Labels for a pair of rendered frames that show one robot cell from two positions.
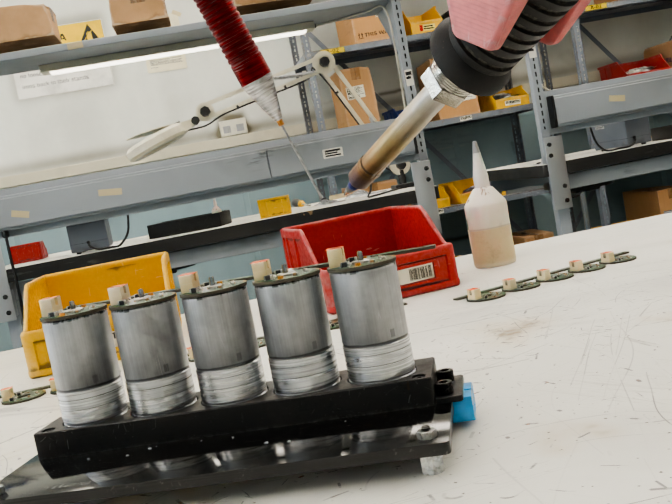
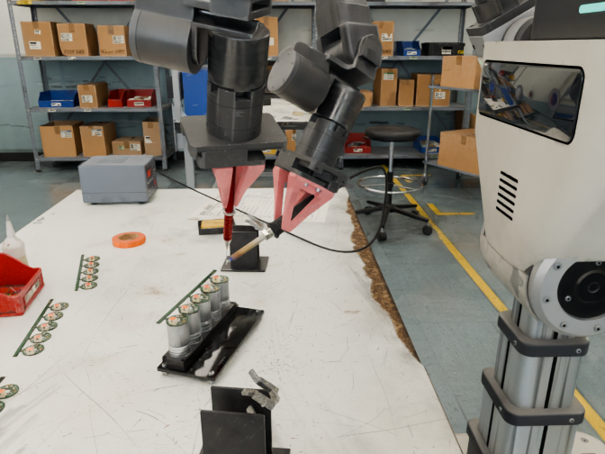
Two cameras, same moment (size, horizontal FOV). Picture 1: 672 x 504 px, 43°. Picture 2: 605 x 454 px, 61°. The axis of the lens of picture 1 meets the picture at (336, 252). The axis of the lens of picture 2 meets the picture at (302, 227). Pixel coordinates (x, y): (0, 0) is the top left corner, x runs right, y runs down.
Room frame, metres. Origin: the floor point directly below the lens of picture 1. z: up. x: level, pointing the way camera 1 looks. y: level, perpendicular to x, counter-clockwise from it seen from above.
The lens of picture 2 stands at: (0.13, 0.59, 1.10)
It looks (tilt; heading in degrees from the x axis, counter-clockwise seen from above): 20 degrees down; 276
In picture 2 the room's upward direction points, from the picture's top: straight up
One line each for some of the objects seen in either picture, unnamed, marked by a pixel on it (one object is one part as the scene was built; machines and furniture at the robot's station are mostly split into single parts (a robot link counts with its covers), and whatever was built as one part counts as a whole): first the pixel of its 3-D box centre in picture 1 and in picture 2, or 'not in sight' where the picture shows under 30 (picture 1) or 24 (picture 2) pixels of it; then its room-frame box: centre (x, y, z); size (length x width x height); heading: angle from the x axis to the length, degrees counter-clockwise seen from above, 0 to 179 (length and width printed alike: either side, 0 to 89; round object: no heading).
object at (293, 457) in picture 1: (229, 451); (215, 340); (0.30, 0.05, 0.76); 0.16 x 0.07 x 0.01; 80
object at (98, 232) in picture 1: (90, 235); not in sight; (2.67, 0.74, 0.80); 0.15 x 0.12 x 0.10; 10
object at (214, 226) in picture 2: not in sight; (216, 225); (0.41, -0.36, 0.76); 0.07 x 0.05 x 0.02; 19
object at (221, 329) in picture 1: (226, 352); (201, 315); (0.31, 0.05, 0.79); 0.02 x 0.02 x 0.05
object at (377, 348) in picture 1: (373, 329); (220, 295); (0.30, -0.01, 0.79); 0.02 x 0.02 x 0.05
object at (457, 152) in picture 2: not in sight; (481, 126); (-0.80, -3.49, 0.51); 0.75 x 0.48 x 1.03; 127
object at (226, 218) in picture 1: (190, 224); not in sight; (2.79, 0.45, 0.77); 0.24 x 0.16 x 0.04; 84
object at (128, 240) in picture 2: not in sight; (129, 240); (0.55, -0.27, 0.76); 0.06 x 0.06 x 0.01
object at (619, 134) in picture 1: (621, 133); not in sight; (2.93, -1.04, 0.80); 0.15 x 0.12 x 0.10; 28
